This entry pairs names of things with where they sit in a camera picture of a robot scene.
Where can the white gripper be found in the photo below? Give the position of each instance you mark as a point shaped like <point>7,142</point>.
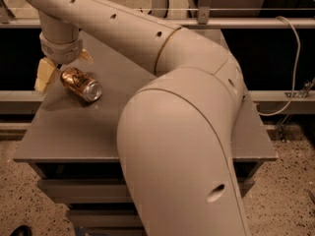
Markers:
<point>61,52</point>

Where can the orange soda can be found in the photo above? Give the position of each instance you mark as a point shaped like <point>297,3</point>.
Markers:
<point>81,84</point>

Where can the metal bracket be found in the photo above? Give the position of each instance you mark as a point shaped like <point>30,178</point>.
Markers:
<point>303,92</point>

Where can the upper grey drawer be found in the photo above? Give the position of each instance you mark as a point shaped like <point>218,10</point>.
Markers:
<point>85,191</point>

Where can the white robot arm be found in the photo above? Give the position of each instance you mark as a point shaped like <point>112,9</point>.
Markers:
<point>174,134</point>

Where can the grey metal railing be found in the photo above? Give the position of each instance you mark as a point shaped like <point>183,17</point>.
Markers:
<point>18,14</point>

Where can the grey drawer cabinet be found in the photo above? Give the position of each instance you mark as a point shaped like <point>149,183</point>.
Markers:
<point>71,139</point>

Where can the grey drawer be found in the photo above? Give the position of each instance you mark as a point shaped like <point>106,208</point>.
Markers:
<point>105,218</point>
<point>85,191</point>

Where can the lower grey drawer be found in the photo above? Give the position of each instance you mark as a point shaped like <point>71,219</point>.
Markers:
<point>105,218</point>

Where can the black shoe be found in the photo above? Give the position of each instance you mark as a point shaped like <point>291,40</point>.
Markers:
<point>22,230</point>

